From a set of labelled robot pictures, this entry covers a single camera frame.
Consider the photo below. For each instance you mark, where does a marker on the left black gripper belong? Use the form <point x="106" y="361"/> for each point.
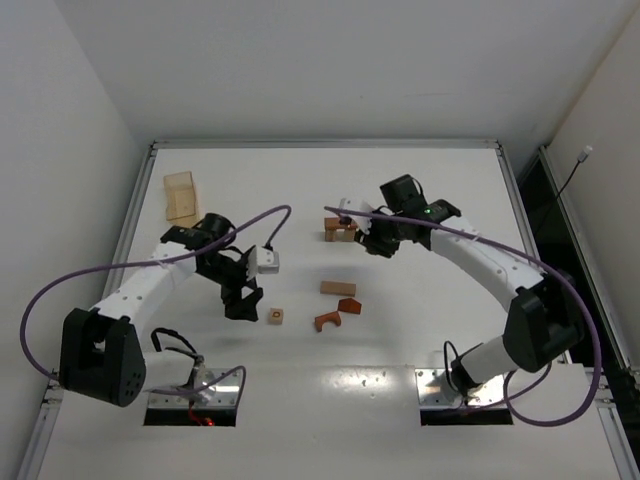
<point x="239" y="292"/>

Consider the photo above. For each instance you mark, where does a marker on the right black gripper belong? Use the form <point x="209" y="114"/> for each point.
<point x="369" y="236"/>

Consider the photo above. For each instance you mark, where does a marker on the letter Q wood cube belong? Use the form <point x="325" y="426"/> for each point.
<point x="275" y="316"/>

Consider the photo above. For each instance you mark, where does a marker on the light tan wood block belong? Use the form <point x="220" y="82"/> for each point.
<point x="349" y="235"/>

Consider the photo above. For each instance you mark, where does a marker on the striped dark wood block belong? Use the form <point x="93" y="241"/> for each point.
<point x="330" y="235"/>

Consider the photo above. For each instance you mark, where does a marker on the long light wood block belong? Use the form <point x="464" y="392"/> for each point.
<point x="338" y="288"/>

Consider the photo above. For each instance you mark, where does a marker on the clear plastic block box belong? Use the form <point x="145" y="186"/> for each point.
<point x="182" y="200"/>

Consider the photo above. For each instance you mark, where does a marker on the long red-brown wood block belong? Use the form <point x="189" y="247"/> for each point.
<point x="335" y="223"/>

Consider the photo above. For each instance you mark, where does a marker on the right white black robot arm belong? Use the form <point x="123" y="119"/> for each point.
<point x="542" y="319"/>

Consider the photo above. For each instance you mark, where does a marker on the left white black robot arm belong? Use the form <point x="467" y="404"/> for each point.
<point x="101" y="355"/>

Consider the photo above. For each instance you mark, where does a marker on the red-brown wedge block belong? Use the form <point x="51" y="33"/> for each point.
<point x="350" y="305"/>

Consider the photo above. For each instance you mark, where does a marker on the orange arch wood block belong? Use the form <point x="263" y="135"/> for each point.
<point x="332" y="318"/>

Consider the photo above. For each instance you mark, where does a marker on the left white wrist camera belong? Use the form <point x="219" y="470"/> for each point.
<point x="262" y="261"/>

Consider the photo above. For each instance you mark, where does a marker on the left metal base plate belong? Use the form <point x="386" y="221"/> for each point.
<point x="210" y="389"/>

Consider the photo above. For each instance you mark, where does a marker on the metal base plate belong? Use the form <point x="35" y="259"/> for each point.
<point x="435" y="394"/>
<point x="210" y="389"/>

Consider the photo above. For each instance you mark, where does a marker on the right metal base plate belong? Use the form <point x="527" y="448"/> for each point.
<point x="435" y="394"/>

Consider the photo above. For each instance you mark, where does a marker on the black wall cable white plug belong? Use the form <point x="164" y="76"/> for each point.
<point x="580" y="159"/>

